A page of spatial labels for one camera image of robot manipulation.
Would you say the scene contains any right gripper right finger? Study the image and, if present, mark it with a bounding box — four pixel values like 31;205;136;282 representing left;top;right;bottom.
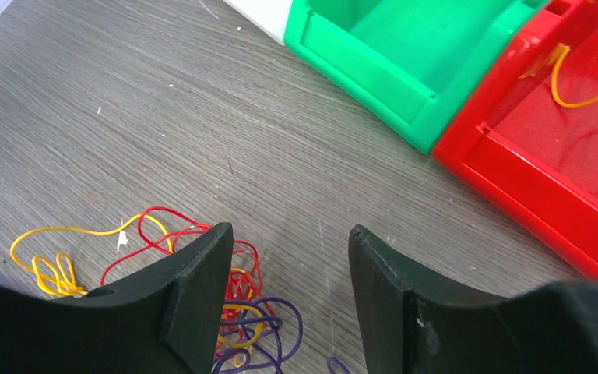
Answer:
348;225;598;373

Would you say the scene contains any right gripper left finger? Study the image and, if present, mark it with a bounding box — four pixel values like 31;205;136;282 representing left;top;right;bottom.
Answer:
0;222;234;373

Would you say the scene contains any coloured cable bundle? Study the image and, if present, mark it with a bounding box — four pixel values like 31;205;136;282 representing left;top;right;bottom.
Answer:
9;206;354;374

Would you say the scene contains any yellow thin cable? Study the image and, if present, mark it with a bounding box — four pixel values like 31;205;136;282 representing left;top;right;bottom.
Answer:
518;41;598;156

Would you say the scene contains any red plastic bin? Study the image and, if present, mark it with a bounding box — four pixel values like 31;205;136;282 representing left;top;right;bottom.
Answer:
432;1;598;279

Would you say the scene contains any green plastic bin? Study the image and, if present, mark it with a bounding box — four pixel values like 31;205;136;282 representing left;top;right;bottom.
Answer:
284;0;544;153

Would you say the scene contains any white plastic bin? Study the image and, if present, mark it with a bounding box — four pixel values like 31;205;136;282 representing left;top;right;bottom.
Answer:
224;0;293;46

